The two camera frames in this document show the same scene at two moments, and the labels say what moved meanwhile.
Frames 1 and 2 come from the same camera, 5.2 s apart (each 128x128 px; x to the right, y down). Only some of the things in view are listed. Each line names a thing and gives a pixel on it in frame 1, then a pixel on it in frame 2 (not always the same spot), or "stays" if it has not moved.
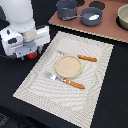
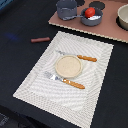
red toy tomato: x=32 y=55 to x=89 y=12
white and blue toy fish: x=96 y=16 stays
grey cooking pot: x=66 y=8 stays
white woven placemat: x=74 y=105 stays
